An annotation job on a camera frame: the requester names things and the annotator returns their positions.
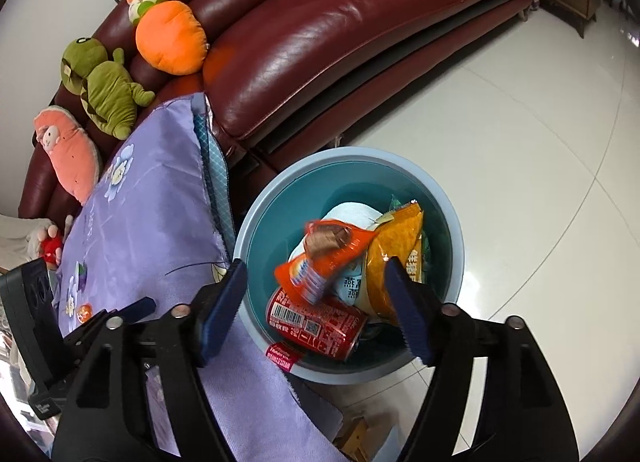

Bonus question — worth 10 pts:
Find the dark red leather sofa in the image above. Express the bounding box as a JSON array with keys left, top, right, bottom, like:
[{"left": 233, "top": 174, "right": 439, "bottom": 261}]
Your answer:
[{"left": 19, "top": 0, "right": 546, "bottom": 220}]

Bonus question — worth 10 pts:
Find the orange-yellow snack bag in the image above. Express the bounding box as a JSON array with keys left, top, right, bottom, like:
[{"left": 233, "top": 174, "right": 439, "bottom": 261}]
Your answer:
[{"left": 364, "top": 201, "right": 426, "bottom": 327}]

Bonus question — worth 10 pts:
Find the green plush toy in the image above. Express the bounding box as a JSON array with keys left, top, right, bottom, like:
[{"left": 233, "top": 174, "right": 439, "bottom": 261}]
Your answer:
[{"left": 61, "top": 38, "right": 156, "bottom": 140}]

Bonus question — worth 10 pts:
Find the cardboard box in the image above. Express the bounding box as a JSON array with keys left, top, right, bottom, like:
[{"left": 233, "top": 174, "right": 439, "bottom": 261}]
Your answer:
[{"left": 332, "top": 417, "right": 396, "bottom": 462}]

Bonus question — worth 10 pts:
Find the small red packet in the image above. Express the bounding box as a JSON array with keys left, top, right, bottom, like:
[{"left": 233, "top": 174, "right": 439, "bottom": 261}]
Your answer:
[{"left": 265, "top": 342, "right": 308, "bottom": 373}]

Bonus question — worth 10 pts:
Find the white plush toy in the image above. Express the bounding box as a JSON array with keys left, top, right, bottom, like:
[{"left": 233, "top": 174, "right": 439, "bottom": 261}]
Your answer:
[{"left": 0, "top": 214, "right": 51, "bottom": 273}]

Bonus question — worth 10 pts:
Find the small red plush toy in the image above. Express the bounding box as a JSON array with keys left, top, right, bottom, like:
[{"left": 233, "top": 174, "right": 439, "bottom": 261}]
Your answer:
[{"left": 40, "top": 224, "right": 66, "bottom": 263}]

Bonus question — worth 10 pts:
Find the orange carrot plush toy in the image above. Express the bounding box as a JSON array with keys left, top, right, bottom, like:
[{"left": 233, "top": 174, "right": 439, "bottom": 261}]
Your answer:
[{"left": 126, "top": 0, "right": 210, "bottom": 76}]

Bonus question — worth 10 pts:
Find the orange-red snack packet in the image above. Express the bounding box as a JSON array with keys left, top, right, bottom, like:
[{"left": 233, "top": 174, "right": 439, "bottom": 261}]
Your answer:
[{"left": 274, "top": 221, "right": 378, "bottom": 303}]

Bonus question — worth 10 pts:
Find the red soda can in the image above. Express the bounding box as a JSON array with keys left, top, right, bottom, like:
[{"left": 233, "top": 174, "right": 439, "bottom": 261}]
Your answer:
[{"left": 265, "top": 287, "right": 371, "bottom": 362}]

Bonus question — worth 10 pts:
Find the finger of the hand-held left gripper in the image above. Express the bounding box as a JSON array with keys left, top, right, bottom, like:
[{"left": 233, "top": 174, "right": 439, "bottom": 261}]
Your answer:
[{"left": 62, "top": 297, "right": 156, "bottom": 349}]

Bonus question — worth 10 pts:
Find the blue plastic trash bin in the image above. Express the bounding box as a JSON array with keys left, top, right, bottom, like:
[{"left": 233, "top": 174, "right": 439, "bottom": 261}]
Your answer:
[{"left": 232, "top": 148, "right": 466, "bottom": 387}]

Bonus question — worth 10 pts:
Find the pink salmon plush toy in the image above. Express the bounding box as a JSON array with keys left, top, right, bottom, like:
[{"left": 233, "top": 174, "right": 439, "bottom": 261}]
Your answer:
[{"left": 33, "top": 106, "right": 103, "bottom": 205}]

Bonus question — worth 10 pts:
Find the blue checkered cloth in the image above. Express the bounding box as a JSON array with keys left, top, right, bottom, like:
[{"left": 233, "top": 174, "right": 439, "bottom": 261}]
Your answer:
[{"left": 192, "top": 94, "right": 237, "bottom": 255}]

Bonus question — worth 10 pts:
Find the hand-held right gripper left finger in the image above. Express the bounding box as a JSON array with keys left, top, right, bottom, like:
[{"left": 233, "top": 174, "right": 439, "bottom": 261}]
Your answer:
[{"left": 52, "top": 259, "right": 248, "bottom": 462}]

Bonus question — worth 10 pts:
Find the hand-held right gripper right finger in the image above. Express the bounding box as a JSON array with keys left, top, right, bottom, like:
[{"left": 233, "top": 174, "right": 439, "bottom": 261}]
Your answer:
[{"left": 384, "top": 257, "right": 581, "bottom": 462}]

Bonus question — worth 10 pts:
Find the purple floral blanket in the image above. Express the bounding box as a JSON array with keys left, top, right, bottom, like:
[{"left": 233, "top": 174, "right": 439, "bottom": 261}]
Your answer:
[{"left": 52, "top": 94, "right": 351, "bottom": 462}]

